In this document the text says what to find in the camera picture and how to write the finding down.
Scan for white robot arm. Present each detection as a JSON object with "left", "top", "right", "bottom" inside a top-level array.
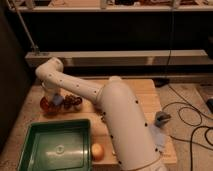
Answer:
[{"left": 35, "top": 57, "right": 167, "bottom": 171}]

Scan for dark grapes bunch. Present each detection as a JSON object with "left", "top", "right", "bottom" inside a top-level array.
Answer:
[{"left": 63, "top": 95, "right": 82, "bottom": 109}]

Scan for grey table clamp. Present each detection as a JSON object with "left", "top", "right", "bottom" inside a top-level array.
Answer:
[{"left": 155, "top": 111, "right": 171, "bottom": 127}]

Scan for green plastic tub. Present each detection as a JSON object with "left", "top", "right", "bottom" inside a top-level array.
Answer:
[{"left": 17, "top": 119, "right": 92, "bottom": 171}]

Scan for metal diagonal rod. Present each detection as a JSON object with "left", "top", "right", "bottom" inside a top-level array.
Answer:
[{"left": 12, "top": 0, "right": 48, "bottom": 56}]

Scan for white lower shelf rail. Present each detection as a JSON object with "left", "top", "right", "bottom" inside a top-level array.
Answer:
[{"left": 25, "top": 50, "right": 213, "bottom": 67}]

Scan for white shelf rail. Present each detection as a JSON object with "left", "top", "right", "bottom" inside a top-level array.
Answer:
[
  {"left": 5, "top": 0, "right": 213, "bottom": 12},
  {"left": 25, "top": 50, "right": 213, "bottom": 67}
]

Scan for black floor cables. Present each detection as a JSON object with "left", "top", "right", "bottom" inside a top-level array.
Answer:
[{"left": 162, "top": 84, "right": 213, "bottom": 171}]

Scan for white upper shelf rail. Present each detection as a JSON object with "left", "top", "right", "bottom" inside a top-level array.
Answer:
[{"left": 5, "top": 0, "right": 213, "bottom": 12}]

